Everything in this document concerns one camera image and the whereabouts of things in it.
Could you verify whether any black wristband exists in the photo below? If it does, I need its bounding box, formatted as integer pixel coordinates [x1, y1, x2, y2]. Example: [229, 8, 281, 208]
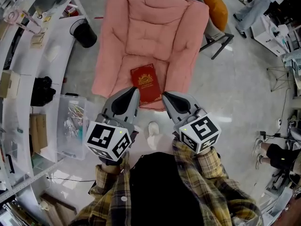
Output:
[100, 156, 123, 167]

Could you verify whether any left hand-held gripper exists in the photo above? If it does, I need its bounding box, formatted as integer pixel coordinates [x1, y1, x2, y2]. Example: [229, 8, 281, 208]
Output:
[84, 87, 141, 162]

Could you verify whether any clear plastic storage box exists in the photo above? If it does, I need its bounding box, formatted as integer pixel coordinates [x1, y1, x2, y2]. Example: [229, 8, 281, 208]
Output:
[56, 94, 89, 161]

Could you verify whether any white cabinet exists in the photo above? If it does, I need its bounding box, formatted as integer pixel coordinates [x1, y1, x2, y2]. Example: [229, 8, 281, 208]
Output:
[250, 14, 294, 57]

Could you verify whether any pink cushioned armchair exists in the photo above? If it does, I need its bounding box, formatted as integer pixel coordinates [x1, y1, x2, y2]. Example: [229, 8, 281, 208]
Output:
[91, 0, 210, 112]

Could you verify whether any orange cushion chair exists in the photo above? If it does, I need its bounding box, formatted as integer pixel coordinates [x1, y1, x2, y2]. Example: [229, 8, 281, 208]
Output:
[195, 0, 235, 60]

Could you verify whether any thin metal wire stand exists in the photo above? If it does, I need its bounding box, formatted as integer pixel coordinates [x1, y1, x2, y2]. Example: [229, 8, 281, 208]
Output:
[266, 66, 294, 93]

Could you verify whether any orange cushion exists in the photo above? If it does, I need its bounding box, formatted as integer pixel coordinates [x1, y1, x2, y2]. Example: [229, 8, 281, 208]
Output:
[198, 0, 229, 32]

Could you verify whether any white curved shelf unit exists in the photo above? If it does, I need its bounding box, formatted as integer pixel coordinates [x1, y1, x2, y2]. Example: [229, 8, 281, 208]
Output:
[0, 0, 91, 204]

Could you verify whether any person's torso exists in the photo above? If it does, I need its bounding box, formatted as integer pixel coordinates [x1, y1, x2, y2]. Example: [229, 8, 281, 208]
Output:
[70, 145, 261, 226]

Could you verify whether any person's right forearm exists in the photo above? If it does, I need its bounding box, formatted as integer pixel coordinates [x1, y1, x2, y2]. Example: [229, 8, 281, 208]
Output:
[172, 139, 238, 193]

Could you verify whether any red fire extinguisher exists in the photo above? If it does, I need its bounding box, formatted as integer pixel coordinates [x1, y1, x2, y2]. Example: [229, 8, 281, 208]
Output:
[63, 4, 79, 17]

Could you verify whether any small cardboard box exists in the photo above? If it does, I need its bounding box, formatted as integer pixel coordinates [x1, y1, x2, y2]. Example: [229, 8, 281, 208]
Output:
[0, 69, 21, 99]

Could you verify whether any brown cardboard pack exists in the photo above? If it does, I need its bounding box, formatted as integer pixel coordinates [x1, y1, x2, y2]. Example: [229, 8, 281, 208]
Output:
[29, 113, 48, 154]

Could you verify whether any red hardcover book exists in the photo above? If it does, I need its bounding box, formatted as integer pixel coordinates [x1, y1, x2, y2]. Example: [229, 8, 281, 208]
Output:
[130, 64, 163, 107]

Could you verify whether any black mesh waste bin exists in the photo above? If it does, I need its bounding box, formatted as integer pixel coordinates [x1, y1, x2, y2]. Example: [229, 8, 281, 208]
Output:
[70, 18, 97, 48]

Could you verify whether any black plastic bag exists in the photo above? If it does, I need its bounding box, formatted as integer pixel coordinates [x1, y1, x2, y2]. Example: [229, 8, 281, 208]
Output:
[30, 76, 56, 107]

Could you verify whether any black floor cable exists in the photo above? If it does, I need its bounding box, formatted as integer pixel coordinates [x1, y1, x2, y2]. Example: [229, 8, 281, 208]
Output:
[46, 176, 96, 183]

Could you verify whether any wooden board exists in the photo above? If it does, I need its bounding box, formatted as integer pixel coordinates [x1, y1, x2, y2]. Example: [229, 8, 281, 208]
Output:
[40, 192, 78, 226]

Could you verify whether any person's white right shoe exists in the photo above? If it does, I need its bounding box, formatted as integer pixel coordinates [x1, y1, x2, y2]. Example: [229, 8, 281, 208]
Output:
[147, 121, 160, 137]

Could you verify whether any person's left forearm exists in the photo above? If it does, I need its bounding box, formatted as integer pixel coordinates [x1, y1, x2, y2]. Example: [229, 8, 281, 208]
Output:
[88, 153, 131, 204]

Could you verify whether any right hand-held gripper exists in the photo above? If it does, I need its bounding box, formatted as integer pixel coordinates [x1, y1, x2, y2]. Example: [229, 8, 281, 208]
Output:
[162, 91, 222, 155]

